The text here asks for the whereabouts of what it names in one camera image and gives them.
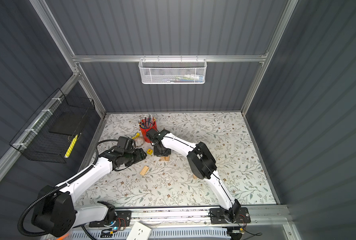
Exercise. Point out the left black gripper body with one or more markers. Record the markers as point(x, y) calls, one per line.
point(133, 157)

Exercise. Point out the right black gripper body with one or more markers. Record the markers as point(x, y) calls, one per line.
point(161, 152)

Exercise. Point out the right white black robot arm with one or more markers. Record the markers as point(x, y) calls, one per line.
point(203, 166)

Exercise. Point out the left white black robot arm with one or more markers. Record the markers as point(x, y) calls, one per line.
point(55, 211)

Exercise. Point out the clear tape roll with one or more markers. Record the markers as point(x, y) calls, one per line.
point(139, 142)

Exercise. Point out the red pencil cup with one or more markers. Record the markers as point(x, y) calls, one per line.
point(144, 133)

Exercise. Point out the yellow highlighter pen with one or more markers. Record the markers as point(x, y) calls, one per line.
point(137, 135)

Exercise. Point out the pencils bunch in cup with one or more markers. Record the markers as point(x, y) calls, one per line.
point(147, 122)

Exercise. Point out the floral table mat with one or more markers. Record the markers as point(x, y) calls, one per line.
point(172, 184)

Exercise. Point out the yellow marker in black basket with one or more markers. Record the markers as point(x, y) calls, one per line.
point(71, 146)

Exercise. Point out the markers in white basket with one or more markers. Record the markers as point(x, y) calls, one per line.
point(192, 78)

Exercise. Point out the white power socket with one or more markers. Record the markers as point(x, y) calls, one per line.
point(139, 232)

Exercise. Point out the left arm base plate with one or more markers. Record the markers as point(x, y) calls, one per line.
point(122, 219)

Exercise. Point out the black wire basket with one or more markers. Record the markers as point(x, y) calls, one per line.
point(48, 136)

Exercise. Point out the white wire mesh basket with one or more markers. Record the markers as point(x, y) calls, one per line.
point(154, 73)

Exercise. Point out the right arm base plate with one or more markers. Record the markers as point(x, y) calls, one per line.
point(218, 216)

